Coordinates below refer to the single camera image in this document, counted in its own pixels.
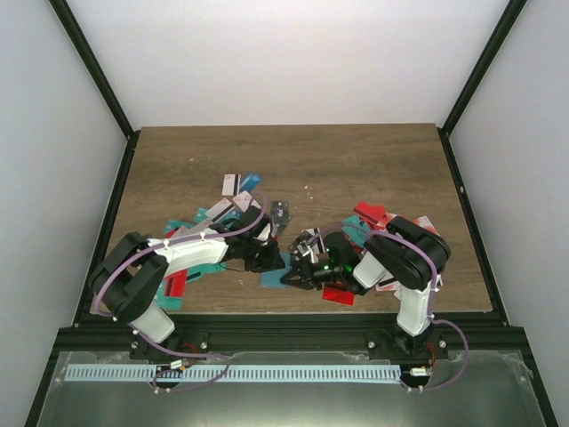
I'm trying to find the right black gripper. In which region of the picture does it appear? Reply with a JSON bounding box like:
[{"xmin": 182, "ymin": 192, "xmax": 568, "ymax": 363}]
[{"xmin": 282, "ymin": 258, "xmax": 345, "ymax": 291}]

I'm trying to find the blue leather card holder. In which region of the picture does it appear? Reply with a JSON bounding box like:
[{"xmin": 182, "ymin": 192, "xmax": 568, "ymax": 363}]
[{"xmin": 260, "ymin": 252, "xmax": 291, "ymax": 289}]

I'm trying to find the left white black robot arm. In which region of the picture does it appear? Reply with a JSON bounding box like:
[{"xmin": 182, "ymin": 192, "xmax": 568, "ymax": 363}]
[{"xmin": 88, "ymin": 205, "xmax": 285, "ymax": 359}]

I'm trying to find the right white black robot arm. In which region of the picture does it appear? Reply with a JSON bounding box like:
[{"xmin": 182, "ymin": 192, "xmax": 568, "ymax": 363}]
[{"xmin": 280, "ymin": 215, "xmax": 451, "ymax": 359}]

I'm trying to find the white floral card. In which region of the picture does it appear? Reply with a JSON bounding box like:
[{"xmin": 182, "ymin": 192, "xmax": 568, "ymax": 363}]
[{"xmin": 233, "ymin": 190, "xmax": 260, "ymax": 212}]

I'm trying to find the black VIP card upper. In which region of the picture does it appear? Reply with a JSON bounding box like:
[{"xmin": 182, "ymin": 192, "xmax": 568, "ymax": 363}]
[{"xmin": 270, "ymin": 200, "xmax": 291, "ymax": 225}]

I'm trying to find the red striped card front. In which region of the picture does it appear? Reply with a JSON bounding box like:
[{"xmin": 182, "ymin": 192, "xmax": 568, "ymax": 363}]
[{"xmin": 322, "ymin": 286, "xmax": 355, "ymax": 306}]

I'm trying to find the blue card top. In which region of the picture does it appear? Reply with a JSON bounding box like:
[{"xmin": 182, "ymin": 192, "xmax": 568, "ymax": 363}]
[{"xmin": 240, "ymin": 172, "xmax": 262, "ymax": 193}]

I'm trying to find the white card with black stripe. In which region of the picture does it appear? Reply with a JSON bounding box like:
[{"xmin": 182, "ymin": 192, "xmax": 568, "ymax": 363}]
[{"xmin": 221, "ymin": 173, "xmax": 241, "ymax": 197}]

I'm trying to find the red card front left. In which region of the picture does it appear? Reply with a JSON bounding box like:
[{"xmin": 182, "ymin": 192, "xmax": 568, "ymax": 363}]
[{"xmin": 164, "ymin": 270, "xmax": 188, "ymax": 298}]

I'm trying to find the teal card front left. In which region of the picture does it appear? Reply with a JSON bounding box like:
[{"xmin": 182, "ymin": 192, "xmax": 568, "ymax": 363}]
[{"xmin": 156, "ymin": 295, "xmax": 183, "ymax": 310}]

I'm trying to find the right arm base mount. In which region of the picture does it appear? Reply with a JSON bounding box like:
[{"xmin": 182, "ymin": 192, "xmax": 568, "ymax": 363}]
[{"xmin": 365, "ymin": 327, "xmax": 448, "ymax": 364}]

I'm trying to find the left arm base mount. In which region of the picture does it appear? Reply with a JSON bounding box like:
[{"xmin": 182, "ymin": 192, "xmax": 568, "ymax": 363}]
[{"xmin": 130, "ymin": 329, "xmax": 209, "ymax": 362}]

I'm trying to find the light blue slotted cable duct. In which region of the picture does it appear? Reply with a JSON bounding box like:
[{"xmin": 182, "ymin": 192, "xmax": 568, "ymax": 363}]
[{"xmin": 64, "ymin": 364, "xmax": 401, "ymax": 384}]

